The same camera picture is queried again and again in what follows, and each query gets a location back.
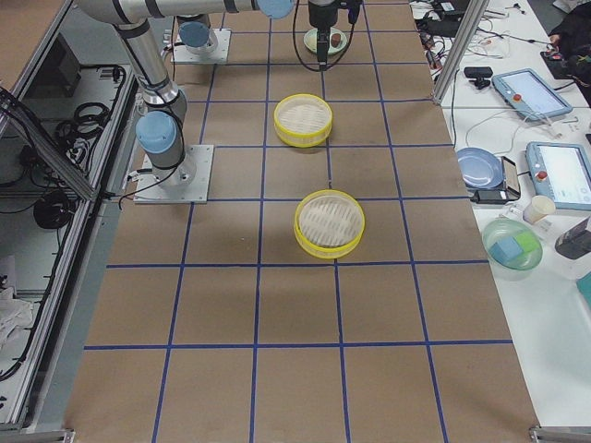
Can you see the brown bun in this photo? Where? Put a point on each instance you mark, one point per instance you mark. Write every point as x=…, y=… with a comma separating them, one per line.
x=335, y=40

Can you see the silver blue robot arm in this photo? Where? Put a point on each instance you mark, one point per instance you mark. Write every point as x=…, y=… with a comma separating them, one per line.
x=196, y=34
x=160, y=130

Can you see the yellow steamer basket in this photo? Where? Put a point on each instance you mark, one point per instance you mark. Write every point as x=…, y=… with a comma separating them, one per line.
x=328, y=224
x=303, y=120

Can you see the blue foam cube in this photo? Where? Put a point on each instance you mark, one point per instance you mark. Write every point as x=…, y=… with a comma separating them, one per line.
x=505, y=250

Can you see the green foam cube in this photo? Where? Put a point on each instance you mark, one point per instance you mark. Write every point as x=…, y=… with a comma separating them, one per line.
x=527, y=241

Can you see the clear green bowl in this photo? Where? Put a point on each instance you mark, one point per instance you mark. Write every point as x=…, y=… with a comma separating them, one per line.
x=519, y=268

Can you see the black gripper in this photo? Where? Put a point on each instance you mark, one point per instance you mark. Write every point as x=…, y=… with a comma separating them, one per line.
x=321, y=15

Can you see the black webcam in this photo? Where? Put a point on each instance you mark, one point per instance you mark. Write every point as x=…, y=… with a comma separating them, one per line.
x=479, y=76

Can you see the black smartphone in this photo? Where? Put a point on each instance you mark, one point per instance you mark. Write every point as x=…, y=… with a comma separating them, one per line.
x=511, y=179

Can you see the aluminium frame post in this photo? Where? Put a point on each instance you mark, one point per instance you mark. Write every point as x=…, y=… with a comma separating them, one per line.
x=465, y=33

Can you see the blue plate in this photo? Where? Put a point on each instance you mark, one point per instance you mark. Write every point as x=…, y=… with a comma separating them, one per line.
x=480, y=169

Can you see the white paper cup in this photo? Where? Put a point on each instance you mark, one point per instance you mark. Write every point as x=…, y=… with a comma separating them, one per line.
x=539, y=207

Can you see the black power brick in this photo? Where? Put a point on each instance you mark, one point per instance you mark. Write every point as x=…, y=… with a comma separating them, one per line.
x=493, y=196

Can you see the white crumpled cloth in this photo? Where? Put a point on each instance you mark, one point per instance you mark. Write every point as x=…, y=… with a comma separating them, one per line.
x=16, y=314

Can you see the blue teach pendant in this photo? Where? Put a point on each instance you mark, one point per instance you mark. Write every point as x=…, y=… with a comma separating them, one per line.
x=561, y=172
x=530, y=95

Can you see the blue teach pendant far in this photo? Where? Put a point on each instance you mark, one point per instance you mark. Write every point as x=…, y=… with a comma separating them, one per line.
x=530, y=95

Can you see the blue teach pendant near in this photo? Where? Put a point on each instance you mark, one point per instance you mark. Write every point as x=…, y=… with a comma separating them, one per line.
x=561, y=172

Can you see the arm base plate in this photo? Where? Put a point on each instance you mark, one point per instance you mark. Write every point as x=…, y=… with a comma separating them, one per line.
x=218, y=57
x=188, y=184

